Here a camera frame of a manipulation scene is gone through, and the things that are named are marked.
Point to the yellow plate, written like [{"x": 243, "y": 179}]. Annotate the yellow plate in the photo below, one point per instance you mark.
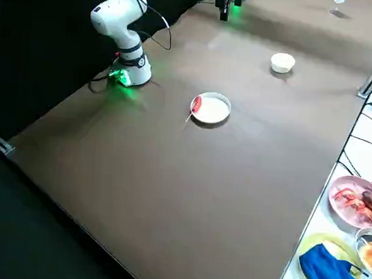
[{"x": 312, "y": 239}]

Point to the clear glass bowl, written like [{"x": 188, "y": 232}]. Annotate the clear glass bowl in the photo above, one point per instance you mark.
[{"x": 366, "y": 234}]

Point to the blue cloth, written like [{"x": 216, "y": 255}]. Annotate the blue cloth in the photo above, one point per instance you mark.
[{"x": 326, "y": 268}]

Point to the small white bowl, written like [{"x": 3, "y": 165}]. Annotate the small white bowl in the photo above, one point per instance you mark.
[{"x": 283, "y": 63}]

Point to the white round plate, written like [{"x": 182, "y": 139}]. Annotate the white round plate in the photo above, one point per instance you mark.
[{"x": 213, "y": 111}]

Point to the pink plate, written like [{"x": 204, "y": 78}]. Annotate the pink plate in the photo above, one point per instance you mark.
[{"x": 346, "y": 209}]

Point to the red sausage on skewer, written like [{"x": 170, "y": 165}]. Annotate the red sausage on skewer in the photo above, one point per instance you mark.
[{"x": 197, "y": 103}]

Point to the red shrimp skewer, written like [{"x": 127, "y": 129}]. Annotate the red shrimp skewer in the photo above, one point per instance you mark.
[{"x": 349, "y": 200}]

